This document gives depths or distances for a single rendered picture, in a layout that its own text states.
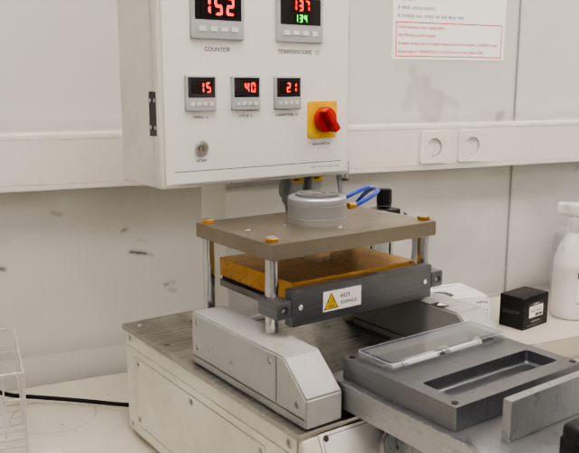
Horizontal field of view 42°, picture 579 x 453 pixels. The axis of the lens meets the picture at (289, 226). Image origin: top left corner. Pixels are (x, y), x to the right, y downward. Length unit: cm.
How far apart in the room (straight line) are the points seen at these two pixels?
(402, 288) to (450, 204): 78
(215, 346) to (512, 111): 109
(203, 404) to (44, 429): 38
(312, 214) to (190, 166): 19
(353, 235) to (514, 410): 32
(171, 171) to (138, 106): 11
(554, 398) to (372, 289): 29
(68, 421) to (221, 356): 44
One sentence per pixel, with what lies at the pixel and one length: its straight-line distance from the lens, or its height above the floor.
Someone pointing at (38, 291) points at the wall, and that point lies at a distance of 144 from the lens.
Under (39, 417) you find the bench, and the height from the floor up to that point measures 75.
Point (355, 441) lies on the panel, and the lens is 85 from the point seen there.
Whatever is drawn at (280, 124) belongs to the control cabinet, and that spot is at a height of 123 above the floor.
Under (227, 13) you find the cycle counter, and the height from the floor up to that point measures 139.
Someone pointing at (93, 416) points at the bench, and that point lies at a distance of 132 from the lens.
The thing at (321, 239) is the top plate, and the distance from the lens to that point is 90.
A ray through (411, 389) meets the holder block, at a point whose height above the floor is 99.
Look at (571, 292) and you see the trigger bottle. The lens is 170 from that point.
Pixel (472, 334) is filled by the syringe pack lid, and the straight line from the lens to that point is 91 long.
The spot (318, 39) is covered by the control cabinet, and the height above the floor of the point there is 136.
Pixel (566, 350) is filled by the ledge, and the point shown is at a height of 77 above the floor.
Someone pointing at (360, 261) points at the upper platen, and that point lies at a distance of 100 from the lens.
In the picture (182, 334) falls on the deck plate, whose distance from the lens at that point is 112.
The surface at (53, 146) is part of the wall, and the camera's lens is 135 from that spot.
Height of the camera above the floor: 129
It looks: 11 degrees down
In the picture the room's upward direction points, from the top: straight up
